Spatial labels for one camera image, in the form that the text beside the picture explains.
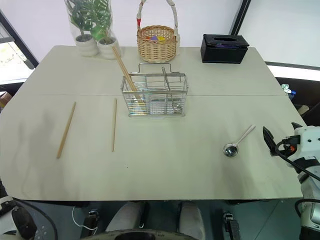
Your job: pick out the black vertical post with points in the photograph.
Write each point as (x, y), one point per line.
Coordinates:
(240, 16)

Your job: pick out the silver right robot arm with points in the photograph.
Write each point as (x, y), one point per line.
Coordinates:
(311, 200)

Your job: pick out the black tissue box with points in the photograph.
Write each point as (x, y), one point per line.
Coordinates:
(222, 53)

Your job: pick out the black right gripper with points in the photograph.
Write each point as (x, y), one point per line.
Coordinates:
(291, 145)

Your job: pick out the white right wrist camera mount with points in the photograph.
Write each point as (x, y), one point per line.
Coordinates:
(310, 142)

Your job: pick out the wooden chopstick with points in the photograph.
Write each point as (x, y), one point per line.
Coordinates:
(123, 66)
(66, 130)
(114, 125)
(126, 75)

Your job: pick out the grey rounded shape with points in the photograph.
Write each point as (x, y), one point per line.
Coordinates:
(191, 220)
(125, 217)

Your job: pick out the brown cardboard box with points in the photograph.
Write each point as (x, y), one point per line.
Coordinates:
(4, 99)

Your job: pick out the clear plastic bottle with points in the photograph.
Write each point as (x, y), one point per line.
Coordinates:
(289, 90)

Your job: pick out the silver metal spoon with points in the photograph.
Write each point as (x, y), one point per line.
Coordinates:
(230, 150)

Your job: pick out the black window frame bar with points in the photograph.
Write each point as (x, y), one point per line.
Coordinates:
(18, 41)

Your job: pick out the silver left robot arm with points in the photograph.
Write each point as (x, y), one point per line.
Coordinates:
(21, 222)

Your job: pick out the green plant in white pot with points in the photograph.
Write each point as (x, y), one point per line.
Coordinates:
(107, 48)
(86, 46)

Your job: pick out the colourful pieces in basket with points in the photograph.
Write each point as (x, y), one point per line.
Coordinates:
(156, 38)

